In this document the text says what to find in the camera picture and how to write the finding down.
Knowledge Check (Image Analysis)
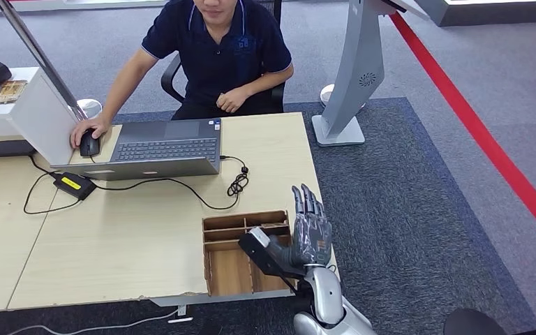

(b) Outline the round white pole base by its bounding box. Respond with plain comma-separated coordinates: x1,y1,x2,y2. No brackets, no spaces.
68,98,103,120

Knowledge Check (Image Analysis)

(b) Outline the grey floor platform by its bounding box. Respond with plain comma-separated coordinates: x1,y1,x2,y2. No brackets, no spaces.
415,0,536,27

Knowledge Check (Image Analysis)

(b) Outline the black round object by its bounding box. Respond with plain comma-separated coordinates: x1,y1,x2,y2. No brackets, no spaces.
443,308,509,335

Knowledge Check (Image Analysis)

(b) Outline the person's left hand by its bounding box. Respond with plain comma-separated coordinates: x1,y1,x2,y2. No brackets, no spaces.
216,86,251,114

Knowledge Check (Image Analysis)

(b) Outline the grey kiosk stand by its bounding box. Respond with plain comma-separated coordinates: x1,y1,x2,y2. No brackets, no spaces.
311,0,431,148

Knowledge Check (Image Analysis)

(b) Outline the white cabinet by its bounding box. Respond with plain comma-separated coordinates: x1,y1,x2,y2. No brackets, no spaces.
0,66,89,168

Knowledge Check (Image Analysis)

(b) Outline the white floor cable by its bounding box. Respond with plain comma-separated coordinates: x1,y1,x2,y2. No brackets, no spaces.
6,308,181,335

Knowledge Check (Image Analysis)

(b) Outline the black power adapter yellow label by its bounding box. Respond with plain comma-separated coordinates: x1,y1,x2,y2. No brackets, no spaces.
52,172,98,202

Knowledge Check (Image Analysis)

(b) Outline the brown patterned card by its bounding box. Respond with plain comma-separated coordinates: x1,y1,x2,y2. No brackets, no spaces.
0,80,29,106

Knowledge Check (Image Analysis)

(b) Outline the white plug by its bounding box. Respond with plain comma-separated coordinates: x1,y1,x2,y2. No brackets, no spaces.
167,305,194,325

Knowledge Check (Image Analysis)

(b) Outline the wooden organizer box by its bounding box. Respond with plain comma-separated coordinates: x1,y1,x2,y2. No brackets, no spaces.
202,210,299,298

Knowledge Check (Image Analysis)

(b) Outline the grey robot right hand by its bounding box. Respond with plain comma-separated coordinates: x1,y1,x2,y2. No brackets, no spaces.
267,183,333,267

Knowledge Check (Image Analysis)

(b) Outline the grey laptop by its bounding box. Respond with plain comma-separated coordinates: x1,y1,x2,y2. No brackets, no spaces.
50,117,223,182

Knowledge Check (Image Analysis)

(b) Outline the black office chair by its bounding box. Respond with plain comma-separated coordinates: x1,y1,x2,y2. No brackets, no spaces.
160,0,288,114

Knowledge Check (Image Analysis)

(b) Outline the round white floor object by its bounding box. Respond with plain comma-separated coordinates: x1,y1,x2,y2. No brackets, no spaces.
320,83,366,112

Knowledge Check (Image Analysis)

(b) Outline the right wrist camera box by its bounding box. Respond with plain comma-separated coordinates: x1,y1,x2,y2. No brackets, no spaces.
238,226,306,279

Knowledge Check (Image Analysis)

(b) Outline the grey metal table frame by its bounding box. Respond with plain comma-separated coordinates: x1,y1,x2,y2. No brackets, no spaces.
149,288,297,309

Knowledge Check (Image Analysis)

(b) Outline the dark grey carpet rug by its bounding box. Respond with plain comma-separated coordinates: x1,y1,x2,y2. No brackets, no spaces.
0,97,536,335

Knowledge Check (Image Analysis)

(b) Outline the person's right hand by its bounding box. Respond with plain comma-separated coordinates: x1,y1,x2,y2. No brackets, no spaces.
69,117,111,149

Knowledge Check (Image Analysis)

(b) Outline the black adapter mains cable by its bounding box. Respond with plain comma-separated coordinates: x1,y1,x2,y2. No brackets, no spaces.
22,154,84,216

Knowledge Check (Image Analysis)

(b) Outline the black laptop charger cable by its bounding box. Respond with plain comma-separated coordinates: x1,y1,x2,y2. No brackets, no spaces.
93,155,251,211

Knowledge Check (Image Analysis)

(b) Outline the person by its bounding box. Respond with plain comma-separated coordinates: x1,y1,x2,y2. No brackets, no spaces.
70,0,295,149

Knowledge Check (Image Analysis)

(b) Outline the flat black box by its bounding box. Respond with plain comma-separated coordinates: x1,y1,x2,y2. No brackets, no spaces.
0,140,37,159

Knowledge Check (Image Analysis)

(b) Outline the black computer mouse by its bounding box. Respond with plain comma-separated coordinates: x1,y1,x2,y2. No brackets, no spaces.
79,128,103,158

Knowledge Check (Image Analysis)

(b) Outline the silver metal pole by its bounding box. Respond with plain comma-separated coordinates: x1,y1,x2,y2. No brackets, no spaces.
0,0,89,124

